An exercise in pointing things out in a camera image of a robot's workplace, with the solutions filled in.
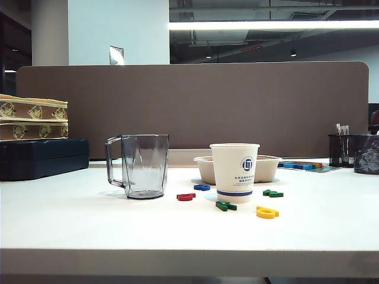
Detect white paper cup blue logo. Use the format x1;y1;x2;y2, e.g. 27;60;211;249
209;143;261;204

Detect yellow foam letter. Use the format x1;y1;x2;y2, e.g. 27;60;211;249
256;206;280;219

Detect beige pulp tray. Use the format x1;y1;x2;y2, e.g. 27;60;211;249
194;154;282;183

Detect brown desk divider panel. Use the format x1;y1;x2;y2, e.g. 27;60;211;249
16;60;370;160

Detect transparent grey plastic mug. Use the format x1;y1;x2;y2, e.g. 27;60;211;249
105;133;169;199

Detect ceiling light strip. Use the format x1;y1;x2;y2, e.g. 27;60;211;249
168;20;379;30

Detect dark blue plastic case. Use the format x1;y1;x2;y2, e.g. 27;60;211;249
0;138;91;182

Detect black mesh pen holder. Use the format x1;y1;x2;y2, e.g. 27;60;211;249
327;133;361;168

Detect brown patterned boxes stack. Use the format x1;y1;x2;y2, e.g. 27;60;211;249
0;120;69;141

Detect stacked patterned gift boxes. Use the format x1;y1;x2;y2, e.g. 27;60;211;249
0;93;69;122

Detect red office chair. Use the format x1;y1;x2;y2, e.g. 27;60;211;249
368;108;379;133

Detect white wall notice sheet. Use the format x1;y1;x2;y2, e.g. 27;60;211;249
108;45;124;65

